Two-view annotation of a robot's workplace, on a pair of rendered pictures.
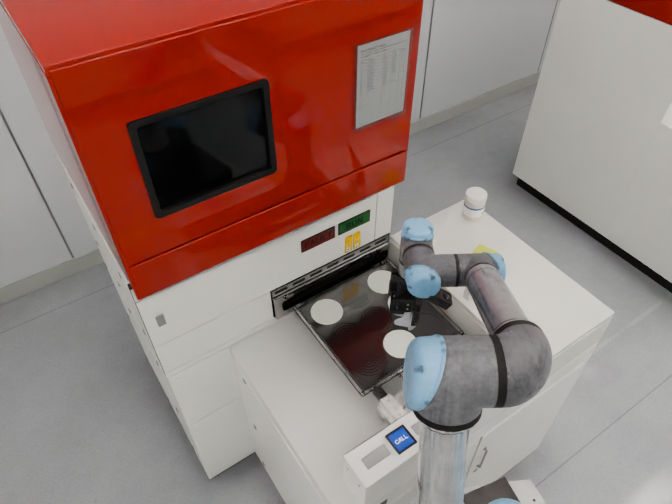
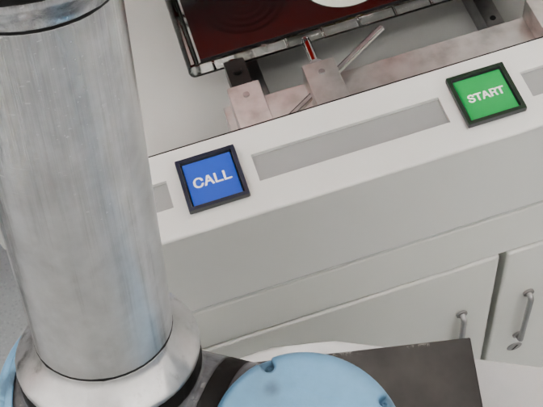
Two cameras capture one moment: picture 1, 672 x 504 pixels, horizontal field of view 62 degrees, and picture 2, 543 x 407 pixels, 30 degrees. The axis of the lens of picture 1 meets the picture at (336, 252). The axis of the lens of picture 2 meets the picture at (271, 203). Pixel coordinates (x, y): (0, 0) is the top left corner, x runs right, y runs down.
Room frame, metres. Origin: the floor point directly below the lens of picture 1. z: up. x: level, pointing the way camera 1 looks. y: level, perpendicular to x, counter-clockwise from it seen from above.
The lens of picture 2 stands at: (0.18, -0.42, 1.71)
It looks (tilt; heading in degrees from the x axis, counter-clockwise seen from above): 58 degrees down; 26
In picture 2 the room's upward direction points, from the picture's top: 11 degrees counter-clockwise
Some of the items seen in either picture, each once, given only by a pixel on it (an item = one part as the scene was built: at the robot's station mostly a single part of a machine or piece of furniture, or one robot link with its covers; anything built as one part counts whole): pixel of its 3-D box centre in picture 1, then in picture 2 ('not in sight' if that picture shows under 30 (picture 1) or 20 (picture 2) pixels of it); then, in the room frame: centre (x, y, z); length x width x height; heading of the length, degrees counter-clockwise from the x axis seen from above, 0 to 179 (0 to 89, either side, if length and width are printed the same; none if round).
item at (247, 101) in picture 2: (393, 409); (254, 121); (0.73, -0.15, 0.89); 0.08 x 0.03 x 0.03; 34
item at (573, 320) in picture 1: (491, 286); not in sight; (1.16, -0.50, 0.89); 0.62 x 0.35 x 0.14; 34
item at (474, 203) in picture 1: (474, 204); not in sight; (1.42, -0.47, 1.01); 0.07 x 0.07 x 0.10
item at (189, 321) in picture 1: (280, 273); not in sight; (1.11, 0.16, 1.02); 0.82 x 0.03 x 0.40; 124
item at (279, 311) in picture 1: (333, 279); not in sight; (1.19, 0.01, 0.89); 0.44 x 0.02 x 0.10; 124
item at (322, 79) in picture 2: not in sight; (330, 98); (0.77, -0.22, 0.89); 0.08 x 0.03 x 0.03; 34
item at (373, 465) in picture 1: (439, 424); (357, 179); (0.69, -0.27, 0.89); 0.55 x 0.09 x 0.14; 124
